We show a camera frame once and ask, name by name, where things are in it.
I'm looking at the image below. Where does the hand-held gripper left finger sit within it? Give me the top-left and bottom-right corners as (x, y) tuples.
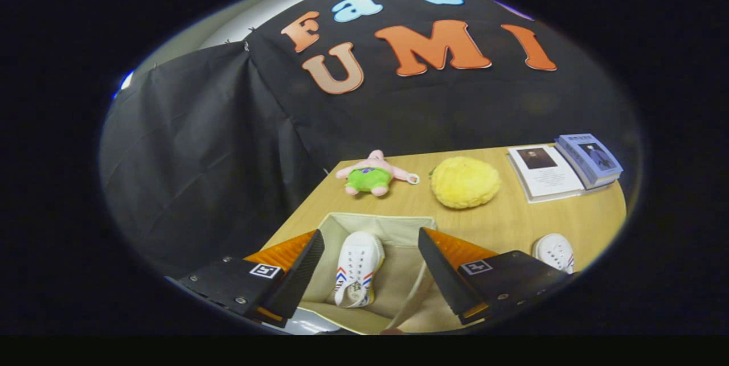
(165, 229), (325, 330)

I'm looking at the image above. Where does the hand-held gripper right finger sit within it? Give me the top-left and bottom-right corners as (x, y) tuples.
(417, 228), (573, 326)

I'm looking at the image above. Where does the beige fabric storage box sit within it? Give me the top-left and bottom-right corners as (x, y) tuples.
(299, 212), (462, 334)

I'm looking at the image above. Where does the white striped canvas shoe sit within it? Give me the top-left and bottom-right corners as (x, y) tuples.
(333, 231), (386, 309)
(533, 233), (576, 274)

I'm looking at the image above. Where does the yellow plush ball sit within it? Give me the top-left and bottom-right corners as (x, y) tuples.
(430, 156), (502, 209)

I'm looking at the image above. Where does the pink starfish plush toy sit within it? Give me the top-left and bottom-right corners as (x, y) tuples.
(335, 150), (420, 197)

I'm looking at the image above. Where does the white book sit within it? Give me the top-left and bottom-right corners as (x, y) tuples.
(506, 145), (586, 204)

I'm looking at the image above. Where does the blue book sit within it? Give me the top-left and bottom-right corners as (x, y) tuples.
(554, 133), (624, 190)

